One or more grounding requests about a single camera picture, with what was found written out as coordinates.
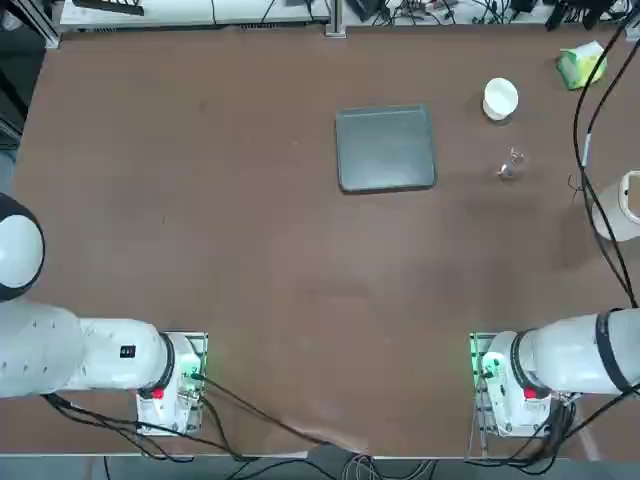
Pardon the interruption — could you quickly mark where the green tissue pack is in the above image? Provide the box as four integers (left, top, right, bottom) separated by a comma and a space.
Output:
556, 40, 609, 91

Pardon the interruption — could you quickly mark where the aluminium frame post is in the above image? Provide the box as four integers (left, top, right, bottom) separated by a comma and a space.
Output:
324, 0, 347, 37

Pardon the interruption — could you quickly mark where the clear glass measuring cup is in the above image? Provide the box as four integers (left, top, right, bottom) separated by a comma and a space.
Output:
494, 146, 529, 181

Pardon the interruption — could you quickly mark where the dark grey tray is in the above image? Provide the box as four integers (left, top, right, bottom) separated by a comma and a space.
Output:
335, 103, 438, 195

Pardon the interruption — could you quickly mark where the white bowl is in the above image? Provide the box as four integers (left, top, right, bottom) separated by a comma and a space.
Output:
482, 77, 520, 122

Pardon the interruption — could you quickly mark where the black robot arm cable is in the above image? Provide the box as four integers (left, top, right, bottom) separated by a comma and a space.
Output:
572, 0, 640, 306

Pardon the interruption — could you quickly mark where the cream trash can with lid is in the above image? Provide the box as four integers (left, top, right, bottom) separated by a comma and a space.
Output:
591, 169, 640, 244

